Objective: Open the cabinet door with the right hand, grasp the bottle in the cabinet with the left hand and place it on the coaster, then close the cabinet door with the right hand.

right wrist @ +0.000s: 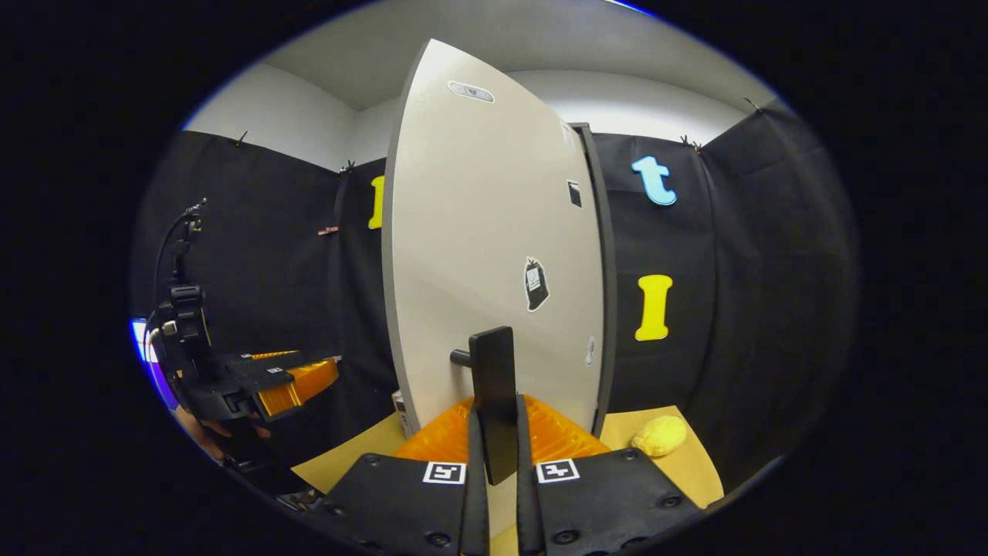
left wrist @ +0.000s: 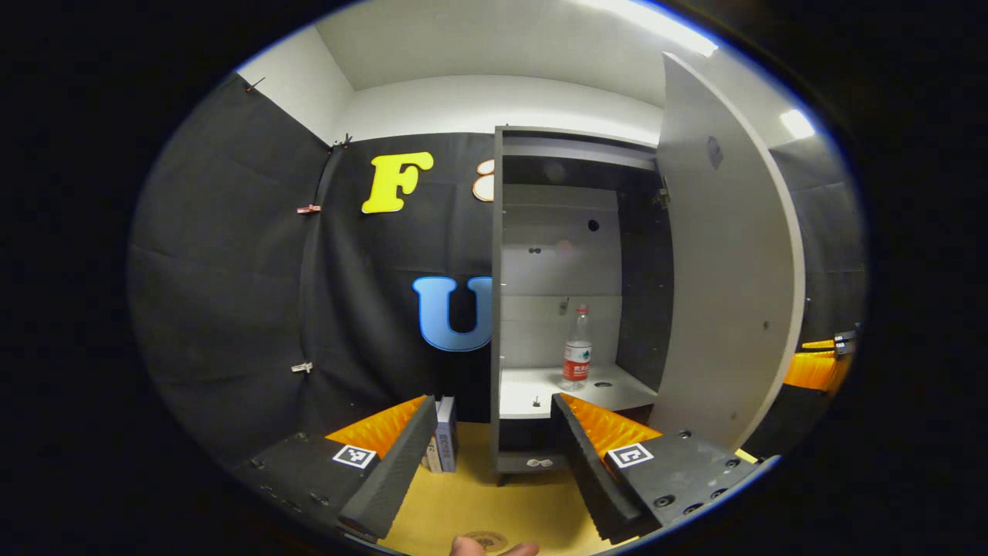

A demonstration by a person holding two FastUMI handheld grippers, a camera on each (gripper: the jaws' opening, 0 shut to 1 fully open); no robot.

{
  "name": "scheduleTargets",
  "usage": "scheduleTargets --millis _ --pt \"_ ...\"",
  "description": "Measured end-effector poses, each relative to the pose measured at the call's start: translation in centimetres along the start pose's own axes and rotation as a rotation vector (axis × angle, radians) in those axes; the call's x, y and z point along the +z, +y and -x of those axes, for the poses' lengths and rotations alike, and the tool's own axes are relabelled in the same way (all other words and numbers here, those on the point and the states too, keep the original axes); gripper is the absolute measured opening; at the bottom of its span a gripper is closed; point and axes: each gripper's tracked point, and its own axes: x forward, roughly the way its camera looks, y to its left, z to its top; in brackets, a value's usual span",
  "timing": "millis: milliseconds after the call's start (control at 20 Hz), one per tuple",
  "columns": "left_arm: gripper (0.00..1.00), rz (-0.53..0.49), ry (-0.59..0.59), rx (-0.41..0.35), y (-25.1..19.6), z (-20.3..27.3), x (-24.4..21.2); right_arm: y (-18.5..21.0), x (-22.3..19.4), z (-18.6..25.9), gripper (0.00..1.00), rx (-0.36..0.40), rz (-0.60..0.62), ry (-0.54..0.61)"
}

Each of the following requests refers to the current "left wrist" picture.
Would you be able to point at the pink clip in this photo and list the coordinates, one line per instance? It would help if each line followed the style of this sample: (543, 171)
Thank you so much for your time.
(309, 209)

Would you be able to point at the blue-grey book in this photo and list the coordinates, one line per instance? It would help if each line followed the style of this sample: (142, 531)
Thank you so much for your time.
(447, 436)

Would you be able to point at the silver clip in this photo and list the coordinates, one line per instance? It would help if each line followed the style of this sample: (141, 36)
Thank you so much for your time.
(302, 367)

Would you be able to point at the clear plastic bottle red label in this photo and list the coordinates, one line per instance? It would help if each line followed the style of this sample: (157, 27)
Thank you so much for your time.
(576, 355)

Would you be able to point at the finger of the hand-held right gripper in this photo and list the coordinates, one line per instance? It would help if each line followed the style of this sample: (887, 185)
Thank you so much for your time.
(814, 371)
(841, 344)

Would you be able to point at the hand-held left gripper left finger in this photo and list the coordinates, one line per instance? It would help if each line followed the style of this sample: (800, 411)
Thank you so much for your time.
(401, 463)

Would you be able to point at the black cabinet door hinge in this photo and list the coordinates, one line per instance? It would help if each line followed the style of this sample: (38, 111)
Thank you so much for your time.
(661, 193)

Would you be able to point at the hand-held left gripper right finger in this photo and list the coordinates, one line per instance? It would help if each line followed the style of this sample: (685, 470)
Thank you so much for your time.
(583, 463)

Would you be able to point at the white book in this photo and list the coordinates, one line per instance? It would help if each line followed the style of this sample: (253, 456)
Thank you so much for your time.
(432, 457)

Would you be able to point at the small ceiling light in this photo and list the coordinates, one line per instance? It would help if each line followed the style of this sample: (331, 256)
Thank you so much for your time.
(797, 123)

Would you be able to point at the black backdrop cloth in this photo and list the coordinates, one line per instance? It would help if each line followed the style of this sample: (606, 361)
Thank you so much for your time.
(231, 270)

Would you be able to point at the white cabinet shelf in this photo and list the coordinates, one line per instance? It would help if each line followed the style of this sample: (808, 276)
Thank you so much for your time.
(532, 386)

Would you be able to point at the round brown coaster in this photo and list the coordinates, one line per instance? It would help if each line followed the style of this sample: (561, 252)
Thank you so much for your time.
(486, 539)

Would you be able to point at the grey cabinet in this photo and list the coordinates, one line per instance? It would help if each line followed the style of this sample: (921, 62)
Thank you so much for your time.
(644, 293)

